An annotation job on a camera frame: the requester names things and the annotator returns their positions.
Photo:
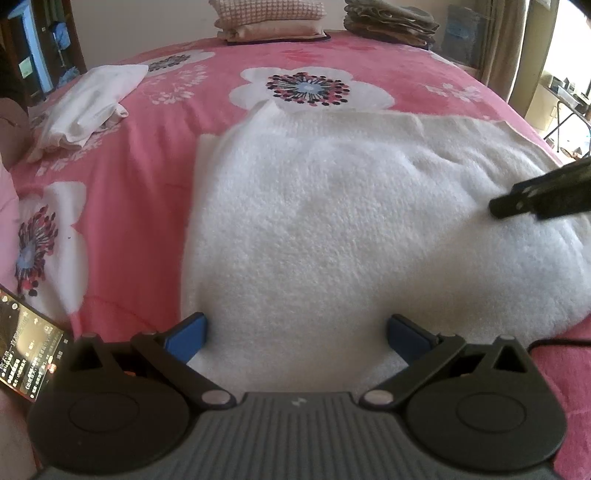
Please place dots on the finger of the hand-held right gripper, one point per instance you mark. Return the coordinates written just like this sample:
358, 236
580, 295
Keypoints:
531, 203
563, 177

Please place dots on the pink floral blanket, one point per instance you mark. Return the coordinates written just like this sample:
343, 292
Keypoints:
138, 184

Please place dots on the white thin garment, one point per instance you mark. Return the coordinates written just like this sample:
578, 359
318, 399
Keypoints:
87, 106

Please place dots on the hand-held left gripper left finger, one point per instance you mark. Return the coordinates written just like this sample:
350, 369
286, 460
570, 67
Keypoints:
189, 334

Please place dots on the folding table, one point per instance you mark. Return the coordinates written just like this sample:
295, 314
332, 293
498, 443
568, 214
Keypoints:
570, 99

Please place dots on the wooden door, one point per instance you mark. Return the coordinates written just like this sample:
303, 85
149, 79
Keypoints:
14, 50

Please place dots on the brown pillow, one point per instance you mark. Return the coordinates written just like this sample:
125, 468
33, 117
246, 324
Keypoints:
11, 129

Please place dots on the stack of dark folded clothes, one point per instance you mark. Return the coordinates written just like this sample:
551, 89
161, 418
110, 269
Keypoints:
392, 21

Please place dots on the white fluffy blanket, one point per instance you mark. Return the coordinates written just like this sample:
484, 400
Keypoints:
346, 221

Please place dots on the beige curtain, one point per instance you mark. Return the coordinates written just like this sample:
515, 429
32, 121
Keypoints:
512, 41

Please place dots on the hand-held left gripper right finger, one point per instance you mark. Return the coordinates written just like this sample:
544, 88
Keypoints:
406, 337

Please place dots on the person's pink clothing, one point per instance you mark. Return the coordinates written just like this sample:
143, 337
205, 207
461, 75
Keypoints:
7, 184

